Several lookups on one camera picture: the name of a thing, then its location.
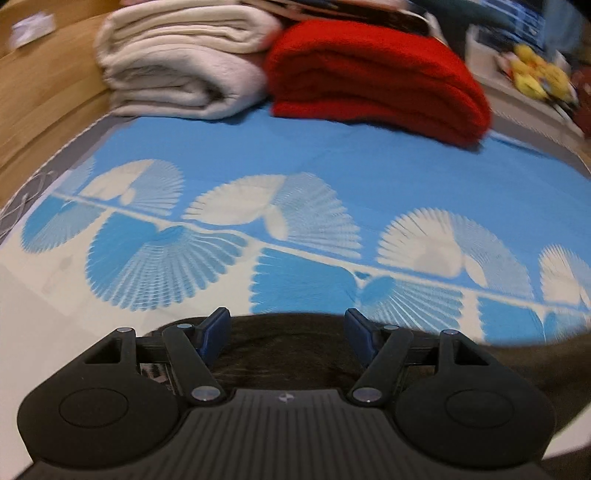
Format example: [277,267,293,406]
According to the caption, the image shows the folded red blanket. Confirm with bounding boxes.
[263,19,493,148]

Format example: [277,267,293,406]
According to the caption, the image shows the brown pants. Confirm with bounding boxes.
[143,311,591,467]

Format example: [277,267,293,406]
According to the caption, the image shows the folded cream blanket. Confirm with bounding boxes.
[95,4,283,121]

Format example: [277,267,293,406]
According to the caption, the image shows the white paper scrap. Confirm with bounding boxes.
[9,13,57,49]

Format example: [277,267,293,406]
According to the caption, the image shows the blue and white printed mat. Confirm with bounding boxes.
[0,111,591,457]

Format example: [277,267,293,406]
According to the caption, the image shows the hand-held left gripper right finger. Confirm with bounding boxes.
[344,308,495,407]

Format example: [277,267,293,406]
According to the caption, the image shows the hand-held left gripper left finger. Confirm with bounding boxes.
[83,307,232,407]

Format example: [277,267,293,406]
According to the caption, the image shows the dark red object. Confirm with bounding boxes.
[570,67,591,108]

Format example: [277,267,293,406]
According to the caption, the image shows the yellow plush toys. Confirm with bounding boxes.
[501,44,581,100]

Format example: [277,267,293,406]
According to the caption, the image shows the teal cloth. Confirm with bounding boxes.
[416,0,591,52]

